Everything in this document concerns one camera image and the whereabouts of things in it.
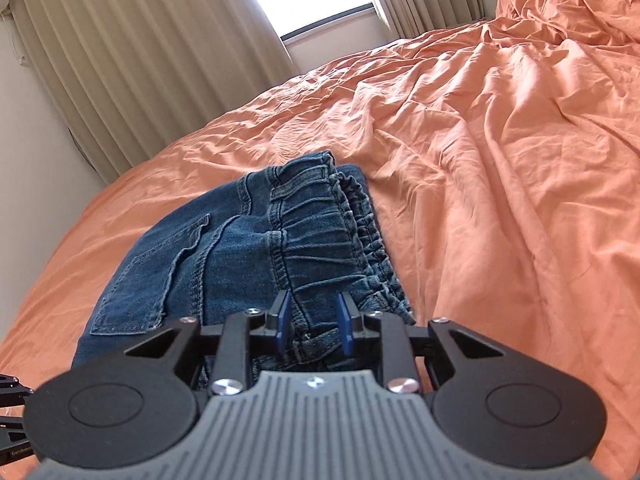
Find orange bed sheet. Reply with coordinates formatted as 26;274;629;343
1;0;639;479

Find beige curtain left panel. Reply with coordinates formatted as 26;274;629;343
9;0;296;183

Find blue denim jeans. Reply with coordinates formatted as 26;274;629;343
73;152;413;373

